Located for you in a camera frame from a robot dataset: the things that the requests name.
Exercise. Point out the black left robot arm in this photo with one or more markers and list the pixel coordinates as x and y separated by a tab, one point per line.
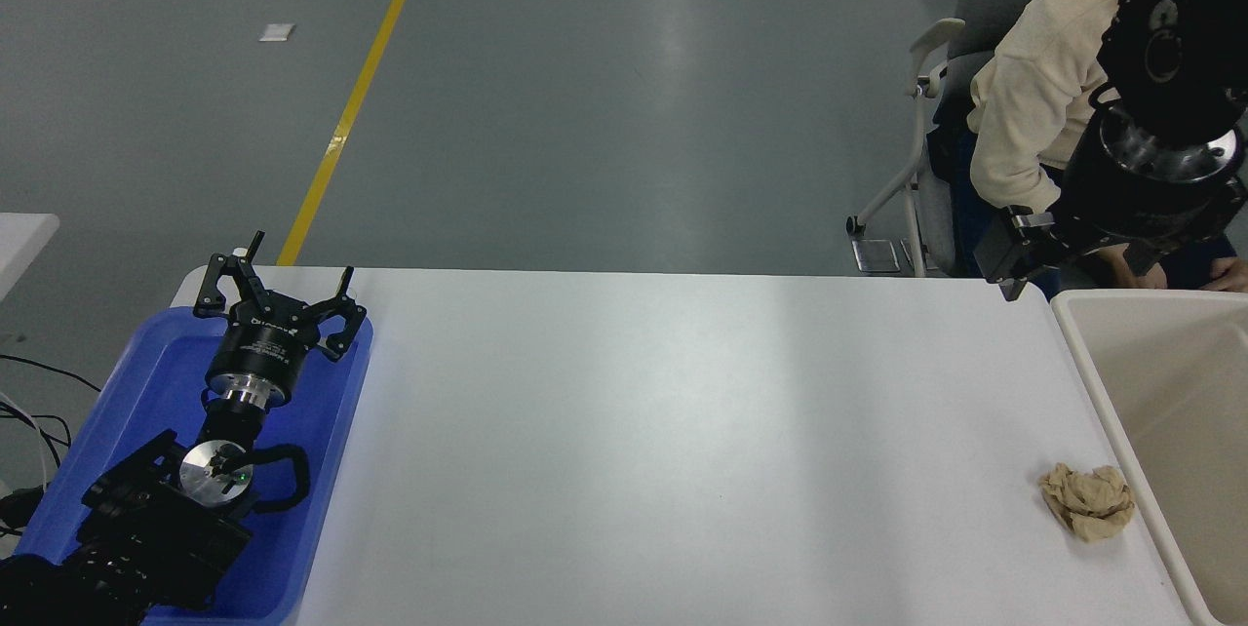
146	528

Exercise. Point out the tan paper ball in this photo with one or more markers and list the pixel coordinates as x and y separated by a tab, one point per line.
1087	501

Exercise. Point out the person's right forearm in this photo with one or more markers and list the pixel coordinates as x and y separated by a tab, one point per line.
1009	173

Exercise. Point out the white paper scrap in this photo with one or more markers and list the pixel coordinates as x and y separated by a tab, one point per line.
277	32

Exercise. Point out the person's right hand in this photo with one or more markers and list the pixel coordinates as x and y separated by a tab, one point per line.
1152	279

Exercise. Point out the black plug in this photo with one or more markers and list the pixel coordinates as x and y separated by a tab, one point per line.
19	507

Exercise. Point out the blue plastic tray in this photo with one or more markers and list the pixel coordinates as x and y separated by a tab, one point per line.
166	382

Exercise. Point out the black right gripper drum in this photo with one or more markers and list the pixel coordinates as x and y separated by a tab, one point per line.
1141	207

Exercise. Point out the person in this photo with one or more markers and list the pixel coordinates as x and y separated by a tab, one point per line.
1043	70

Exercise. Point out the large pale plastic bin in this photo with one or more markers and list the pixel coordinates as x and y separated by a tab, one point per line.
1170	382

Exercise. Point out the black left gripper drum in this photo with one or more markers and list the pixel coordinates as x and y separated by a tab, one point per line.
261	351

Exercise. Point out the person's left hand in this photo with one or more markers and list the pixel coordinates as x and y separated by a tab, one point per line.
1230	275

